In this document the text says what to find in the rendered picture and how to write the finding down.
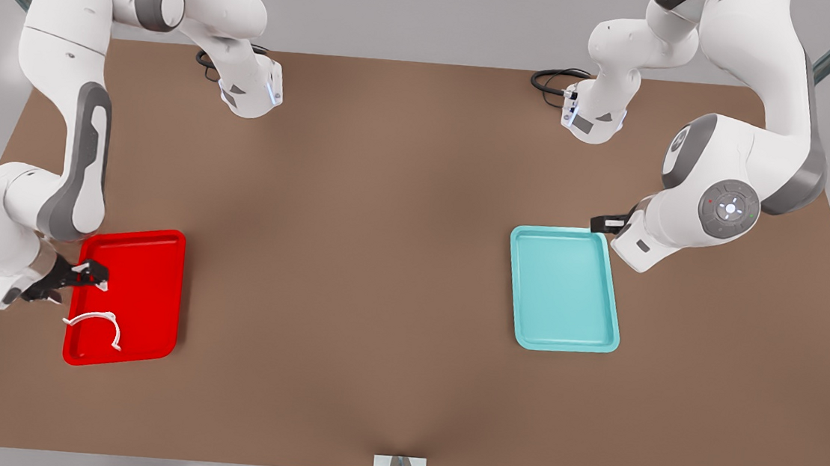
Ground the red plastic tray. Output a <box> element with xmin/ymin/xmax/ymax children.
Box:
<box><xmin>61</xmin><ymin>221</ymin><xmax>188</xmax><ymax>375</ymax></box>

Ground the teal plastic tray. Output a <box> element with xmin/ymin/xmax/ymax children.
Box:
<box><xmin>501</xmin><ymin>223</ymin><xmax>630</xmax><ymax>358</ymax></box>

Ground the black cable loop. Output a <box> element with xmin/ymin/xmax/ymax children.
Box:
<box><xmin>194</xmin><ymin>39</ymin><xmax>271</xmax><ymax>88</ymax></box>
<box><xmin>528</xmin><ymin>64</ymin><xmax>595</xmax><ymax>114</ymax></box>

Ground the white drainage pipe clamp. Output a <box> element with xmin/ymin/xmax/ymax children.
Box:
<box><xmin>61</xmin><ymin>307</ymin><xmax>126</xmax><ymax>352</ymax></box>

